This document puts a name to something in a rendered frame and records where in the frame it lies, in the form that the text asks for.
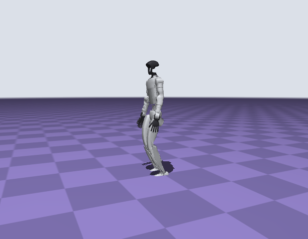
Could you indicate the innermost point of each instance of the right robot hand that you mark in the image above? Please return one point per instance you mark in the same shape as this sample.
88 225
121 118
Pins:
140 120

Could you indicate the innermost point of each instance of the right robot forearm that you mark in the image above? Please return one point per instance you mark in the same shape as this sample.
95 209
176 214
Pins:
145 107

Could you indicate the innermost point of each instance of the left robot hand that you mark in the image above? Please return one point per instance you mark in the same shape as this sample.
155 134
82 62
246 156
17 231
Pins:
155 124

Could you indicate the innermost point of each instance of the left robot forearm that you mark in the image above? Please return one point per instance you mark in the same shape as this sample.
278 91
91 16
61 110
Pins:
159 105

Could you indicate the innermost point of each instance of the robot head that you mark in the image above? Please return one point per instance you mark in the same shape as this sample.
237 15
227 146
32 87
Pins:
152 64

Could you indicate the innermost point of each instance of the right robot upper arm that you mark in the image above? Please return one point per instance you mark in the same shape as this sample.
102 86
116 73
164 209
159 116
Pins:
146 98

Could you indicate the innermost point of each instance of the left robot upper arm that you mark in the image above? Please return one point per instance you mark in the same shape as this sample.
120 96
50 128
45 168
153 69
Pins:
159 84

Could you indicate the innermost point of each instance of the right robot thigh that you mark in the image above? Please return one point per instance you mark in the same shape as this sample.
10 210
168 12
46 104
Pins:
145 127

